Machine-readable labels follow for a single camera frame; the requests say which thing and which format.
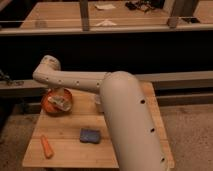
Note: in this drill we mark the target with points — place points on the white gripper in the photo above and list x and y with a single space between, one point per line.
61 99

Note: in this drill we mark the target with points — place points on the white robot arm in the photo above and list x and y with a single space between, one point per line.
131 127

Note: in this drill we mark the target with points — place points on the orange ceramic bowl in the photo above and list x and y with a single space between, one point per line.
49 108

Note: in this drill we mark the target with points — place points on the clear plastic bottle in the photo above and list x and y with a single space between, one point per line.
98 103

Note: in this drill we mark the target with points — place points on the wooden table board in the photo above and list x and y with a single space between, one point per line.
63 134

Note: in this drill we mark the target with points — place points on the blue sponge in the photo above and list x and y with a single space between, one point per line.
90 136

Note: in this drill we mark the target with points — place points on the orange carrot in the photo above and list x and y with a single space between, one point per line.
47 149

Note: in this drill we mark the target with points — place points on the white paper sheet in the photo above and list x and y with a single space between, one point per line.
105 7

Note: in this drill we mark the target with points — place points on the grey metal post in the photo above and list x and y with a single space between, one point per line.
84 14

